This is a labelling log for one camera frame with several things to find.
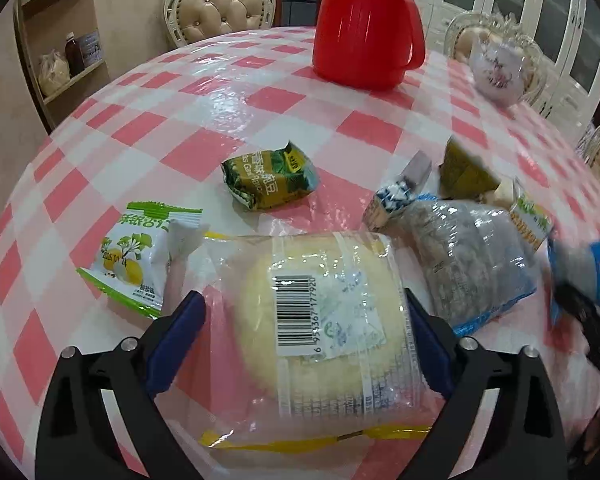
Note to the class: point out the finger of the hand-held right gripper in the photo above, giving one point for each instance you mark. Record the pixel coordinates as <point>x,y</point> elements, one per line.
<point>592,325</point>

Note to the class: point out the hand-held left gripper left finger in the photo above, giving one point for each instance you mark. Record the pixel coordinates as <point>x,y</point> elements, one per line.
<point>175,345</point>

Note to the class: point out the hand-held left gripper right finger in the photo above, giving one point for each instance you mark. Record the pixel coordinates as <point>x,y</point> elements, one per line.
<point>437,355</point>

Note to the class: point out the round cake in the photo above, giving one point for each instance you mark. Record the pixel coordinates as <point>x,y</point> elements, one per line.
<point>305,320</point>

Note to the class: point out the dark green snack packet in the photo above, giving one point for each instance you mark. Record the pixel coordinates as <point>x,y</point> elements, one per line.
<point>465,175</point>
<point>270,177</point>

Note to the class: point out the blue white snack packet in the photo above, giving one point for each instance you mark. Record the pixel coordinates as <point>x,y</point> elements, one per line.
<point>460,260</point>

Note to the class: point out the white green lemon packet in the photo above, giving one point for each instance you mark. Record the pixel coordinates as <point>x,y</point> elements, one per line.
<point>125,255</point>

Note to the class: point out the small grey checkered packet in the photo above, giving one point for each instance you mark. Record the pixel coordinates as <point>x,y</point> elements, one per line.
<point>392,197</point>

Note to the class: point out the pink checked tablecloth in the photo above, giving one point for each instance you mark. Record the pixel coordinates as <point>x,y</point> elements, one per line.
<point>180,135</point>

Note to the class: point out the white floral teapot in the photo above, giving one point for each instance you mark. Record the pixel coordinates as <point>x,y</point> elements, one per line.
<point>497,72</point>

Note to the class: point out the clear bag of food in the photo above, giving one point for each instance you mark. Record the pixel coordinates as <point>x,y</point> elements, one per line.
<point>54,74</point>

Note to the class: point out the white glass-door cabinet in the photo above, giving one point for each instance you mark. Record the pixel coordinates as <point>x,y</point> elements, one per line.
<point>555,20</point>

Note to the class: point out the red thermos jug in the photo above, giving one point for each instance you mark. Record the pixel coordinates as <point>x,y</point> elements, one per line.
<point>360,30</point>

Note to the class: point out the wooden wall shelf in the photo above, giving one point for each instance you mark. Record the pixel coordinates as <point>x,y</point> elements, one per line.
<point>55,20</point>

